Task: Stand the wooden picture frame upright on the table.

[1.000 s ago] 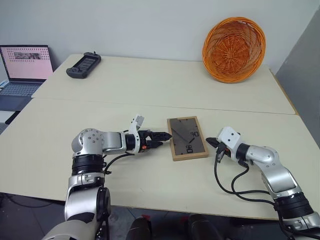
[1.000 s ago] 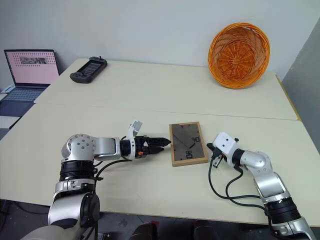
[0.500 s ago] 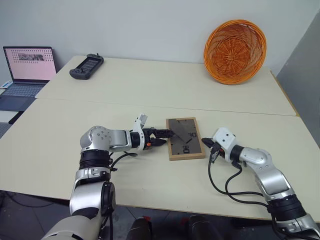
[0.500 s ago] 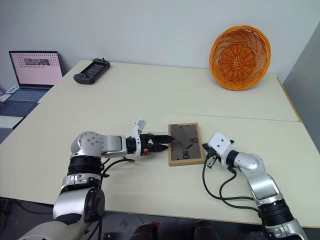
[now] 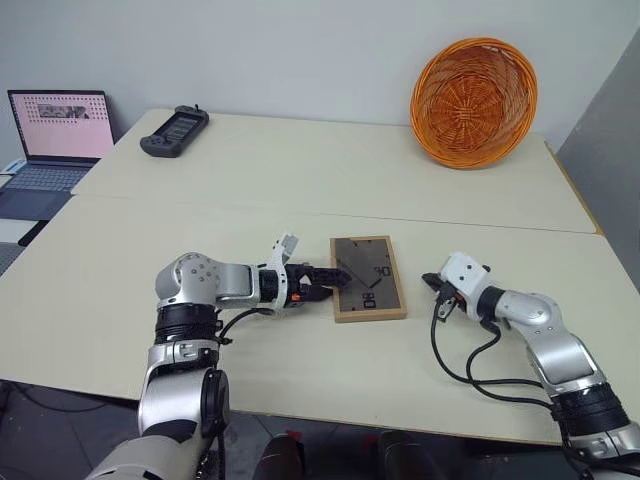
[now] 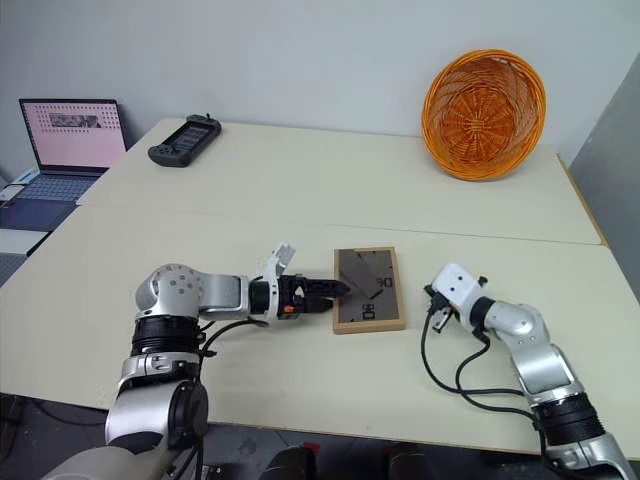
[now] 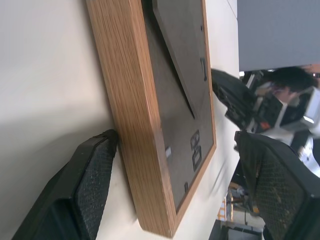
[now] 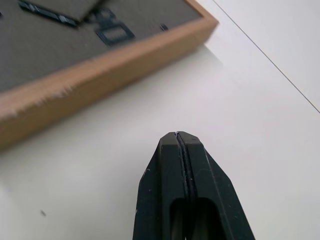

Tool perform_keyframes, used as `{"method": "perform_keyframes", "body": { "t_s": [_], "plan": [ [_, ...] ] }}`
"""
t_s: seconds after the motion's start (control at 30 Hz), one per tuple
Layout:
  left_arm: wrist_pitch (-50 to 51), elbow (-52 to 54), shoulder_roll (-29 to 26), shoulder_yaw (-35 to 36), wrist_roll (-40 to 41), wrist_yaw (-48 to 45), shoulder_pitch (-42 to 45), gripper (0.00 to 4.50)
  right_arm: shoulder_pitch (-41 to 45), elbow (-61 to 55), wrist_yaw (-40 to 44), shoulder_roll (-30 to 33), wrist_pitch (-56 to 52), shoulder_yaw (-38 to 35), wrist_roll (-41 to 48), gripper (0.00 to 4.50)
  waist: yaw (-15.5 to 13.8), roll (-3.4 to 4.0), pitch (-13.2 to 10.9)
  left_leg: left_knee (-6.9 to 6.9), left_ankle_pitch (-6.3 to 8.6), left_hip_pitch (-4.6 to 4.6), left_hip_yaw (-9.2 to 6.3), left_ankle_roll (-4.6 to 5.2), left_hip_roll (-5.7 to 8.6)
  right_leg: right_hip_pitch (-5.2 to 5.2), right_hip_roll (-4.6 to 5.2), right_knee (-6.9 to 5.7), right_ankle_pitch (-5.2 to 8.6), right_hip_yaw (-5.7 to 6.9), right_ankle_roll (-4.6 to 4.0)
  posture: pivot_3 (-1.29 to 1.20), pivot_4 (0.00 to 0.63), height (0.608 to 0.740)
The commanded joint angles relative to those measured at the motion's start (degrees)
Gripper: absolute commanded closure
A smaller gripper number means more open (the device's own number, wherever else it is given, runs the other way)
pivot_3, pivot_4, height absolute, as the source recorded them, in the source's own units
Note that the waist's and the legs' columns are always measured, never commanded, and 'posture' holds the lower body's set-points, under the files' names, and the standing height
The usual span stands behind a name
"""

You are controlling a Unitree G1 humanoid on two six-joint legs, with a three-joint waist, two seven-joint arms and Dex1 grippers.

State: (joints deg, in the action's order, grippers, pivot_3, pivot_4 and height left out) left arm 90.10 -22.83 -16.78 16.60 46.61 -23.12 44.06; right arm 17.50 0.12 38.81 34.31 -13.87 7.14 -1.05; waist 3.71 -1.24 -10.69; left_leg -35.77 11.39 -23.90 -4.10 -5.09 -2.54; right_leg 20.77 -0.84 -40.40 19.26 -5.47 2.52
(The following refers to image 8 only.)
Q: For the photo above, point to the wooden picture frame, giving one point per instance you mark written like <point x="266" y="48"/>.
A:
<point x="75" y="55"/>

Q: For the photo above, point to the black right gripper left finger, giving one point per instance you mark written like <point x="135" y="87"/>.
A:
<point x="160" y="175"/>

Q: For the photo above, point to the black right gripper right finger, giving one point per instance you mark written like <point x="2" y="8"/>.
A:
<point x="212" y="180"/>

